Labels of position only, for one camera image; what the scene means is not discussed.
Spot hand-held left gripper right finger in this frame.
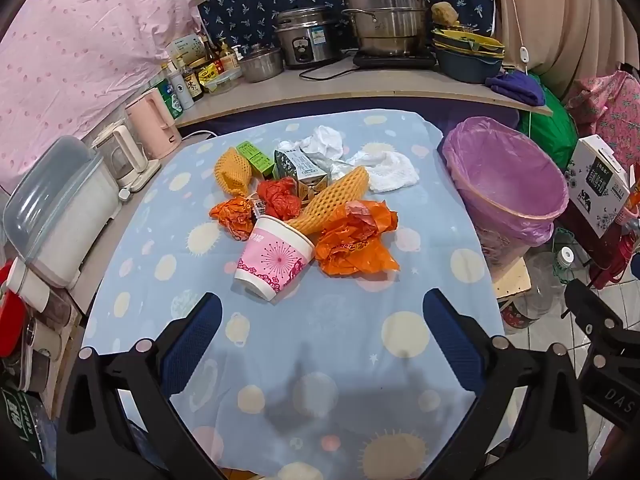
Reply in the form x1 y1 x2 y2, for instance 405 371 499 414
422 288 593 480

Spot beige curtain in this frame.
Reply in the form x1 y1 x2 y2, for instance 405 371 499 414
475 0 640 101

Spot white seasoning bottle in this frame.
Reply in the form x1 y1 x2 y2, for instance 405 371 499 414
168 71 194 111

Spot small steel lidded pot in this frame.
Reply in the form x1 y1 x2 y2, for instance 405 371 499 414
239 44 285 83

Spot small wooden stool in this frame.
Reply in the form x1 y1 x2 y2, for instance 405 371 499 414
492 260 532 298

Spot orange crumpled wrapper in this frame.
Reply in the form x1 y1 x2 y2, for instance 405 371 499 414
209 197 256 241

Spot wooden counter board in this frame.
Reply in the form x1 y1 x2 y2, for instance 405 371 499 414
175 55 553 128

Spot green plastic bag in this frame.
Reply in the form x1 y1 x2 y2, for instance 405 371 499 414
517 72 578 171

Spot blue spotted blanket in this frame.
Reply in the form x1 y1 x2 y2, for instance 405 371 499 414
80 109 506 480

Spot white oatmeal snack packet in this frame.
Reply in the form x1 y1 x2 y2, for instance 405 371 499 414
277 139 351 173

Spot pink bin with purple liner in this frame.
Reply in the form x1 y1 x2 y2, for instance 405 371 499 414
437 116 571 273

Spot white crumpled tissues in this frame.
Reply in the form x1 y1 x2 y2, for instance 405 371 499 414
347 150 420 193

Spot orange plastic bag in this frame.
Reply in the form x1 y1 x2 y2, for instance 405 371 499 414
315 200 401 277

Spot purple towel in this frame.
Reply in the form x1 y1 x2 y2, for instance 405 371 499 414
485 71 547 107

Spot white container with grey lid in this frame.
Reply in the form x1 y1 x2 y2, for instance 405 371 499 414
2 136 108 288

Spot dark red stool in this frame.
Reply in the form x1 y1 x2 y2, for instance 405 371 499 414
565 200 640 288

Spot red plastic container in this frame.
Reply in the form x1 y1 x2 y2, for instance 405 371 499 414
0 262 27 356

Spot pink dotted curtain cloth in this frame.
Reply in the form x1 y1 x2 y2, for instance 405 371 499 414
0 0 211 196

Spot pink white paper cup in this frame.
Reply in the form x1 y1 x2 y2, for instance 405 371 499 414
234 215 316 303

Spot pink electric kettle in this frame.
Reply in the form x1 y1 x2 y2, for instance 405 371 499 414
124 88 182 158

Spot pink floral cloth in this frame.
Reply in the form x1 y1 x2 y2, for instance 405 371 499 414
565 71 640 171

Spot white glass electric kettle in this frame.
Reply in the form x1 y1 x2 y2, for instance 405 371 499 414
92 122 162 192

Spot grey green milk carton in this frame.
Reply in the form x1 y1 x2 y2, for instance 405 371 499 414
273 149 329 197

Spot black induction cooktop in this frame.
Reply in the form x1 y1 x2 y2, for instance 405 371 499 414
352 49 440 71

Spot white black milk box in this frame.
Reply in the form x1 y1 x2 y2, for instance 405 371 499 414
567 135 632 239

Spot steel rice cooker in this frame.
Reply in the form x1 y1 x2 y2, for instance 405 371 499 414
272 6 346 68

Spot purple table skirt cloth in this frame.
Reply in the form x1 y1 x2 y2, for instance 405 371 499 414
175 100 521 137

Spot green white packet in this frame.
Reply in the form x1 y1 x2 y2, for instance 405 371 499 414
150 80 183 121

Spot black power cable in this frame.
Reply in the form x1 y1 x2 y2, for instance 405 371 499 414
299 65 361 81

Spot small green box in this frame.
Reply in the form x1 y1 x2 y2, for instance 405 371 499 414
236 141 276 178

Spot dark soy sauce bottle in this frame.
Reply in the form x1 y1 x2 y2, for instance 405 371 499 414
182 65 204 102

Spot clear plastic bottle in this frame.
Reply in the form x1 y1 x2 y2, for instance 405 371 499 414
520 245 576 321

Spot tan loofah sponge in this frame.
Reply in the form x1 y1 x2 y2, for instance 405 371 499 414
431 2 462 28

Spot red wrapper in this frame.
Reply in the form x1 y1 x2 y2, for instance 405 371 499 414
256 177 301 221

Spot white cord with switch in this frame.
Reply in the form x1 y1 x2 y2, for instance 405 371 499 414
500 0 532 128

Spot green label plastic bottle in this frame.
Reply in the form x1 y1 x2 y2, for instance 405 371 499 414
0 385 56 480

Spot short orange foam net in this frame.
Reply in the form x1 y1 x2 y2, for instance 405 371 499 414
215 147 252 197

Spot white thermos bottle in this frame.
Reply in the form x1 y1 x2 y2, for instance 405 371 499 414
7 257 71 326

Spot yellow plastic basin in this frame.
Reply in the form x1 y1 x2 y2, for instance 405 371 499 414
432 27 502 47
434 40 507 58

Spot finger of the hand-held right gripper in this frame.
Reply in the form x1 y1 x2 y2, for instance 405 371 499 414
564 278 632 341

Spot tall steel steamer pot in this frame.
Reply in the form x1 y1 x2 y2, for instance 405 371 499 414
341 0 443 57

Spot white carton box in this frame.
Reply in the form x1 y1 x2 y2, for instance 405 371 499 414
166 35 206 63

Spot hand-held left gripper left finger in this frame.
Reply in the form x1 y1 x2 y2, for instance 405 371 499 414
56 291 226 480

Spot white tissue paper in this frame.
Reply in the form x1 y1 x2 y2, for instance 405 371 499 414
299 126 345 158

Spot blue plastic basin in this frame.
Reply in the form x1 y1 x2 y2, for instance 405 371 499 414
434 49 503 84

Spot clear glass container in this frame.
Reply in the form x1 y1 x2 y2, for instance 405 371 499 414
205 69 244 95

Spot long orange foam net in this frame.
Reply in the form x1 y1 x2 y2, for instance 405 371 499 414
287 166 371 236

